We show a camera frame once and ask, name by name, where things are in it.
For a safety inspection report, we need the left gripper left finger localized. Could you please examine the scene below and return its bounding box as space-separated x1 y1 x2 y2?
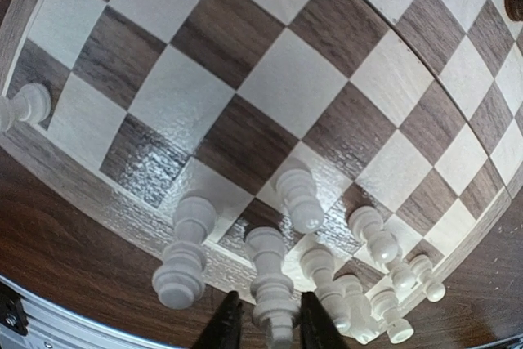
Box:
191 291 243 349

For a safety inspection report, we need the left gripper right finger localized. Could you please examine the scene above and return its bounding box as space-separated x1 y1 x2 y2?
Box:
300 292 349 349

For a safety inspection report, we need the white pawn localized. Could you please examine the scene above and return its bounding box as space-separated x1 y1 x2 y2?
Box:
275 159 324 234
348 206 400 265

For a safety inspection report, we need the white chess piece short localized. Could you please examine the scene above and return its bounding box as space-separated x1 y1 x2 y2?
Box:
409 254 446 302

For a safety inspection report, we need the front aluminium rail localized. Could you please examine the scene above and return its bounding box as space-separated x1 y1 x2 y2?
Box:
1 276 170 348

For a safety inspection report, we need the white pawn second row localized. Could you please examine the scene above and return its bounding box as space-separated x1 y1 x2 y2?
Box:
387 257 416 291

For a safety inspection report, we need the wooden chess board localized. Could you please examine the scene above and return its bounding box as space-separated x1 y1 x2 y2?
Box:
4 0 522 293

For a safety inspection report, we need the white tall piece carried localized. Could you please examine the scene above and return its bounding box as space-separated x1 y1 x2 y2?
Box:
245 226 299 348

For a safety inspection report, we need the white chess piece tall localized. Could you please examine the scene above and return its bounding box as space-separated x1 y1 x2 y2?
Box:
337 275 379 345

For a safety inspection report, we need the dark pawn six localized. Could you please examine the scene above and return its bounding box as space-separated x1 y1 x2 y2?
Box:
504 0 523 22

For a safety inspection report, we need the white rook corner piece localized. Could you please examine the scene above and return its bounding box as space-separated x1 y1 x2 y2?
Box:
1 83 51 132

